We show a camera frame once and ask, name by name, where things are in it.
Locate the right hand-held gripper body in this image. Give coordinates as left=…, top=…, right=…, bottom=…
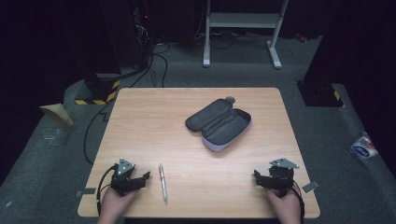
left=266, top=157, right=301, bottom=199

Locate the grey tape strip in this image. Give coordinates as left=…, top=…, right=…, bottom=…
left=75, top=187, right=97, bottom=198
left=301, top=180, right=321, bottom=193

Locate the black floor cable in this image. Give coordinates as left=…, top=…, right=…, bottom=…
left=82, top=101, right=115, bottom=166

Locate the bundle of black cables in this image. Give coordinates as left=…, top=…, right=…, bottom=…
left=128, top=6, right=171, bottom=89

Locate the white tissue packet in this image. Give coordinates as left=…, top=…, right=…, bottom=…
left=348, top=131, right=380, bottom=163

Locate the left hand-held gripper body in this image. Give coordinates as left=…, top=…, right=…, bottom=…
left=109, top=157, right=139, bottom=197

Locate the white metal stand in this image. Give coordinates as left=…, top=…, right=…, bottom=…
left=202, top=0, right=290, bottom=70

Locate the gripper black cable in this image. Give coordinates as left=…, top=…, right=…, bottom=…
left=291, top=180, right=306, bottom=224
left=95, top=165, right=118, bottom=217

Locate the yellow-black striped stand base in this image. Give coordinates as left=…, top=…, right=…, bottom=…
left=74, top=72, right=121, bottom=106

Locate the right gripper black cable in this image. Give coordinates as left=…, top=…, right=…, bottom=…
left=291, top=180, right=306, bottom=224

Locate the black stand base yellow mark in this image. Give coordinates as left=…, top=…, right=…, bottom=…
left=296, top=80, right=346, bottom=108

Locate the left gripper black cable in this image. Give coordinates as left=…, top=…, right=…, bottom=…
left=95, top=165, right=118, bottom=217

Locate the cardboard wedge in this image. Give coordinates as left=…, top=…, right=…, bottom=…
left=39, top=103, right=75, bottom=127

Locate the open black pencil case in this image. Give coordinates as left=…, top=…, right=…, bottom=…
left=184, top=96, right=253, bottom=153

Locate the silver pen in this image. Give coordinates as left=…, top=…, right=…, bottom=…
left=158, top=163, right=169, bottom=205

